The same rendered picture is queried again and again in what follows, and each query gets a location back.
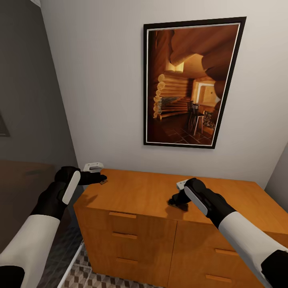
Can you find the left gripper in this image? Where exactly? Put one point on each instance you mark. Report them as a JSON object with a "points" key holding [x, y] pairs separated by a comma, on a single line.
{"points": [[93, 178]]}

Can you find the door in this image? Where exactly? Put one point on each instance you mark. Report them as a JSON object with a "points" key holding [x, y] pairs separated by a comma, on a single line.
{"points": [[35, 139]]}

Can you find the cabinet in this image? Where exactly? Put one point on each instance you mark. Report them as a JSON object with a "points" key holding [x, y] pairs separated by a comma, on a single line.
{"points": [[131, 232]]}

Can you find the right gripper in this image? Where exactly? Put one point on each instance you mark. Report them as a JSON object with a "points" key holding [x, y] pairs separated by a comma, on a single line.
{"points": [[178, 199]]}

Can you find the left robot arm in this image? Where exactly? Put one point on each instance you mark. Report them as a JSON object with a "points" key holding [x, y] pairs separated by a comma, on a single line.
{"points": [[23, 261]]}

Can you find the shower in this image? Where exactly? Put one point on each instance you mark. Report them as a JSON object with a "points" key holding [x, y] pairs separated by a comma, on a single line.
{"points": [[70, 266]]}

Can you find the picture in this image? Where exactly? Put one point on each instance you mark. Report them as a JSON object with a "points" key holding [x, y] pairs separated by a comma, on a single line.
{"points": [[188, 68]]}

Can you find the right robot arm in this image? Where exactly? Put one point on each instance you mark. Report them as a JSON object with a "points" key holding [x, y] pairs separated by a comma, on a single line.
{"points": [[266, 258]]}

